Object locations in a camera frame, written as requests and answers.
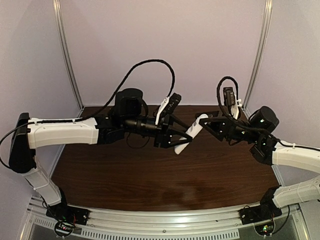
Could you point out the right aluminium frame post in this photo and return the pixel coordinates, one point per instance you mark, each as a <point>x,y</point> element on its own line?
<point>263,37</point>

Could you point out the front aluminium rail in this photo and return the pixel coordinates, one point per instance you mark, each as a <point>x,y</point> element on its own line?
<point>209,224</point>

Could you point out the left aluminium frame post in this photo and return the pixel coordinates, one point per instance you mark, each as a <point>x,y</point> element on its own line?
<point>66,53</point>

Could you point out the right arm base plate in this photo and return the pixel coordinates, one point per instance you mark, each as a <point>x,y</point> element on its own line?
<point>259,213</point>

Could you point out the right circuit board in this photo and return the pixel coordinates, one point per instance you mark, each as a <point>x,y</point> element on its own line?
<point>265,228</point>

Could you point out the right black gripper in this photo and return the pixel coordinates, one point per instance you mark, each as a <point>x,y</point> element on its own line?
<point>227,127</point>

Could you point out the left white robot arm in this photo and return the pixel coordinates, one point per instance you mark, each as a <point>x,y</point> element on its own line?
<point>33,133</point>

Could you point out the aluminium frame post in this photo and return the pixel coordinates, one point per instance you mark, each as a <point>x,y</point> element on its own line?
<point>263,37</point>
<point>66,53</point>

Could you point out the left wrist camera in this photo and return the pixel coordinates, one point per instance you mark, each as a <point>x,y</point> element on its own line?
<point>167,107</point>

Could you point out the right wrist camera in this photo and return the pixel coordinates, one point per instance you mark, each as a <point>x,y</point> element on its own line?
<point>233,104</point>

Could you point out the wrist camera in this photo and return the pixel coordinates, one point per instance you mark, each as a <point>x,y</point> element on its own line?
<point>167,107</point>
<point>233,104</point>

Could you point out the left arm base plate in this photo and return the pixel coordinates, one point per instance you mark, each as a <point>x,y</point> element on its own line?
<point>69,214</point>

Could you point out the left circuit board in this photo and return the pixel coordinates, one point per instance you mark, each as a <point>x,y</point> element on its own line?
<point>63,229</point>

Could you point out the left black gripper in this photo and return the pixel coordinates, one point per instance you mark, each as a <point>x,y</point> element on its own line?
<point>162,132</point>

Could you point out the circuit board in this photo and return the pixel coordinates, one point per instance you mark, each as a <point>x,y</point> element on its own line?
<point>265,228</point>
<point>63,229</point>

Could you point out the white remote control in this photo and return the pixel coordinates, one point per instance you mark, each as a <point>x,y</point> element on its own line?
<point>192,131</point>

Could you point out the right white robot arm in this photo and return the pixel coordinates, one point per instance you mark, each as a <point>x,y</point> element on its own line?
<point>292,155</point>

